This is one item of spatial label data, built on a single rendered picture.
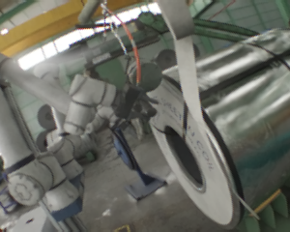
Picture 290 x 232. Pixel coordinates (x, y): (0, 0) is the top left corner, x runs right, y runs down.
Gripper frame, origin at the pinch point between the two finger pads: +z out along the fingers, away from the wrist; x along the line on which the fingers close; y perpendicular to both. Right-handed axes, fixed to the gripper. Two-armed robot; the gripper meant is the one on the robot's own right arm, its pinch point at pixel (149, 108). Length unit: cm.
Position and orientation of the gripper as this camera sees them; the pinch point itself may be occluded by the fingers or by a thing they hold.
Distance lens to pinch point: 88.2
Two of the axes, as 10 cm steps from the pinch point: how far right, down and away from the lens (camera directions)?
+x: -4.4, 8.5, 3.0
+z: 8.3, 2.5, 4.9
